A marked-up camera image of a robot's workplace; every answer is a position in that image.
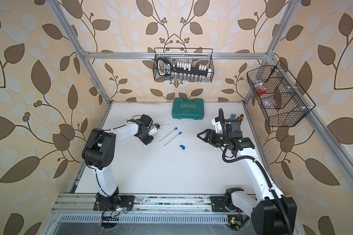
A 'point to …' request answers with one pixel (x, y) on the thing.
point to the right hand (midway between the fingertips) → (201, 137)
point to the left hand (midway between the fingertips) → (146, 138)
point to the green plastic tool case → (188, 108)
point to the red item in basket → (262, 89)
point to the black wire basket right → (280, 103)
